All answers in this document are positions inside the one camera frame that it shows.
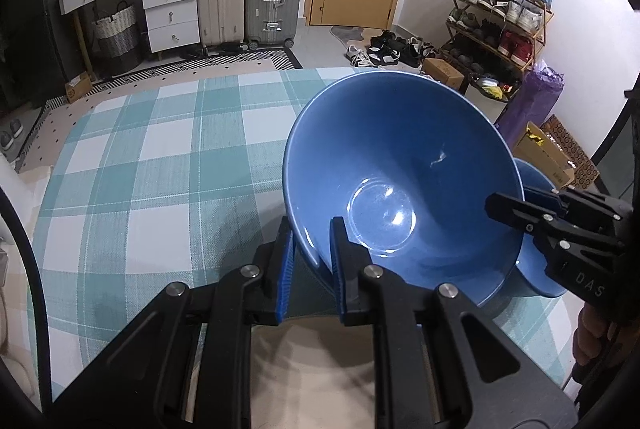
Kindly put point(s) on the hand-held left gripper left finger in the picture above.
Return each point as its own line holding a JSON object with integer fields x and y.
{"x": 285, "y": 269}

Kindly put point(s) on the woven laundry basket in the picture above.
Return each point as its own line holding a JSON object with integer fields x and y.
{"x": 117, "y": 39}

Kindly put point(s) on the white dresser with drawers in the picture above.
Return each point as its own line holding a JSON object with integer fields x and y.
{"x": 165, "y": 9}

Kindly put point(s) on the small cardboard box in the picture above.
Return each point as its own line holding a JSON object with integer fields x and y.
{"x": 77, "y": 90}

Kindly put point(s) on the purple rolled mat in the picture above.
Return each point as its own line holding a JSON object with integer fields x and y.
{"x": 530, "y": 104}

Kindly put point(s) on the beige checked tablecloth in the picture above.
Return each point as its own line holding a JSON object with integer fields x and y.
{"x": 20, "y": 219}

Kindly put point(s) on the open cardboard box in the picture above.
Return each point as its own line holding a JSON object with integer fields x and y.
{"x": 542, "y": 159}

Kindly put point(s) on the flat cardboard box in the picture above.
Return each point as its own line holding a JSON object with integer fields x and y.
{"x": 445, "y": 73}

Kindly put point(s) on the wooden shoe rack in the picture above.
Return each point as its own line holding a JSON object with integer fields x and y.
{"x": 542, "y": 36}

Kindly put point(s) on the person's right hand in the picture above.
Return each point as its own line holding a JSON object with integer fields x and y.
{"x": 590, "y": 334}

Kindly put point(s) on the blue bowl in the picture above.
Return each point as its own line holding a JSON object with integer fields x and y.
{"x": 537, "y": 269}
{"x": 400, "y": 144}

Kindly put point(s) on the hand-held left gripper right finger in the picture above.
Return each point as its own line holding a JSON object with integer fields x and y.
{"x": 339, "y": 269}

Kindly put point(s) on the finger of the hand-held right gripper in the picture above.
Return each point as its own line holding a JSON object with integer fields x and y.
{"x": 520, "y": 214}
{"x": 542, "y": 198}

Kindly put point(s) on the pile of sandals and sneakers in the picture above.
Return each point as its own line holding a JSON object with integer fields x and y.
{"x": 390, "y": 49}

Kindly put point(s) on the teal plaid tablecloth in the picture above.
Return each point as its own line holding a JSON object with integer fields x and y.
{"x": 165, "y": 189}

